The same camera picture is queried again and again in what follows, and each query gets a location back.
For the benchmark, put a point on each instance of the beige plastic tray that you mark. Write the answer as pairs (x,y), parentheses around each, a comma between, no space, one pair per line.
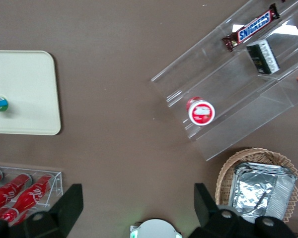
(22,91)

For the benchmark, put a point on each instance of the clear acrylic stepped stand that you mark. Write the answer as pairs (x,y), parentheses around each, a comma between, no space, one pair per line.
(238,111)

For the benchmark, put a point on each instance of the red-label yogurt cup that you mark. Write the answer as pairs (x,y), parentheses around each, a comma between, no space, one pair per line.
(201,112)

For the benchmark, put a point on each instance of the light tan wicker basket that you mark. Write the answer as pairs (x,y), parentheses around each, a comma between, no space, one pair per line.
(228,168)

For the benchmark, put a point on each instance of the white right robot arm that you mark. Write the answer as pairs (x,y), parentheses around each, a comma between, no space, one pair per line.
(154,229)

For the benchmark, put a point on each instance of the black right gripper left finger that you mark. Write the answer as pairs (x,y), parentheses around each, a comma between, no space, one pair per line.
(64,210)

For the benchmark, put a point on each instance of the aluminium foil tray stack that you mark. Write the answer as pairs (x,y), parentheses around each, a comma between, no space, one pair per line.
(260,191)

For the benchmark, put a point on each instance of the clear acrylic bottle rack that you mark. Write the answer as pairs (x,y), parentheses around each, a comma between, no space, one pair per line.
(58,186)

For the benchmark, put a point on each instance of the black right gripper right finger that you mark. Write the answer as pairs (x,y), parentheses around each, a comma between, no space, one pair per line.
(213,223)

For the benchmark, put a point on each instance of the small black box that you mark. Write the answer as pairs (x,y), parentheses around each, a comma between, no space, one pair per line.
(263,57)

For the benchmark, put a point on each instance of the Snickers bar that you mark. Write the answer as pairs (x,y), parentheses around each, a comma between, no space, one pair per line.
(253,26)

